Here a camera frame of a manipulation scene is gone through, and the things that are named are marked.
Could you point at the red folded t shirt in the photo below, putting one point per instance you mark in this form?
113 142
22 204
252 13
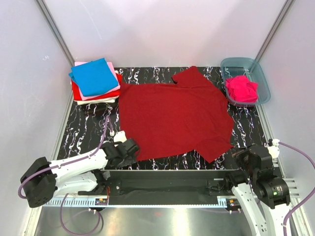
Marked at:
79 97

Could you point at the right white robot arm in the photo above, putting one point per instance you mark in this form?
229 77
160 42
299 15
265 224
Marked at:
262 194

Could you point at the dark red t shirt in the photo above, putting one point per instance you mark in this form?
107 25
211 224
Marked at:
189 113

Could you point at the white folded t shirt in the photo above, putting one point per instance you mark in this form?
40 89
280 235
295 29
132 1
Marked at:
105 100

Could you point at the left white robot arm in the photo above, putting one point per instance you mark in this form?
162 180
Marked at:
81 174

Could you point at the magenta crumpled t shirt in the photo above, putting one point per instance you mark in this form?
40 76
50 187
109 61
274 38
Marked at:
241 89

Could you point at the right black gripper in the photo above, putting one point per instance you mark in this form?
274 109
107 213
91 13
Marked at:
238 154

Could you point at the blue folded t shirt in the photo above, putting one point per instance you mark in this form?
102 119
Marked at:
93 78

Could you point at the pink folded t shirt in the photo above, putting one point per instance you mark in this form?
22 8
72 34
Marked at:
111 67

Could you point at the teal plastic bin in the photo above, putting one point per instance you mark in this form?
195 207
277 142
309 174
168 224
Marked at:
232 67

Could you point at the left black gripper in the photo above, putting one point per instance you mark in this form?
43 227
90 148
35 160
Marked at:
130 160

